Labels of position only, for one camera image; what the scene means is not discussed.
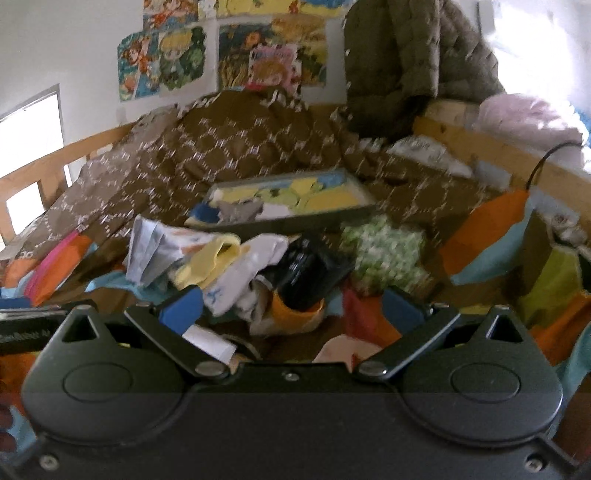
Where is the green white fluffy cloth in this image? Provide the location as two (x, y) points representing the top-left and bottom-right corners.
(341, 216), (428, 295)

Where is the olive quilted jacket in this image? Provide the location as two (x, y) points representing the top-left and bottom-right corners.
(344, 0), (506, 139)

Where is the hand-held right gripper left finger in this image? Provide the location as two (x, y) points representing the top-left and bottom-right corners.
(60, 287), (230, 379)

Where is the small pink cartoon poster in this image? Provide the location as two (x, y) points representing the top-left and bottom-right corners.
(248, 43), (302, 89)

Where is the blue green cartoon poster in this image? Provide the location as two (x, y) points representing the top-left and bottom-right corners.
(117, 25), (207, 103)

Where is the window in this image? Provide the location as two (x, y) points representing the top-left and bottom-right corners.
(0, 84), (64, 177)

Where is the brown patterned quilt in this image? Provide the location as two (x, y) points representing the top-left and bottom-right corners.
(9, 90), (536, 296)

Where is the white patterned pillow cloth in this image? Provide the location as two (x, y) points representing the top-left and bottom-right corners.
(387, 135), (472, 179)

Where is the grey storage tray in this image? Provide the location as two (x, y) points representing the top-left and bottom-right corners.
(185, 168), (379, 234)

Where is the colourful patchwork blanket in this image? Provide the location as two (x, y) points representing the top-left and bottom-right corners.
(0, 187), (591, 407)

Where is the wooden bed frame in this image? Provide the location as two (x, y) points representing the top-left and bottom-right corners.
(0, 102), (591, 250)

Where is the grey folded cloth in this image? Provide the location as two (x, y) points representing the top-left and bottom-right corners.
(216, 198), (293, 223)

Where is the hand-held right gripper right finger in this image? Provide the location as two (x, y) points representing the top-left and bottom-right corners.
(352, 285), (528, 383)

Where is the yellow orange cartoon poster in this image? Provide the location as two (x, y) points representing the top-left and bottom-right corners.
(217, 16), (329, 92)

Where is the black round container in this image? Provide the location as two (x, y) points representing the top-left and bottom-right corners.
(274, 233), (357, 311)

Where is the pink fluffy blanket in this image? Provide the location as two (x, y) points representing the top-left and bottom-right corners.
(477, 92), (583, 154)

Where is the black cable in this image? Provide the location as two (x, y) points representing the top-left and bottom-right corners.
(527, 140), (585, 188)

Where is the striped cloth with yellow cuff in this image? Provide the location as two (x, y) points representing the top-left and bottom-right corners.
(170, 234), (242, 290)

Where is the grey sock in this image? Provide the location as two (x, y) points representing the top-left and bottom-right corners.
(126, 216), (186, 286)

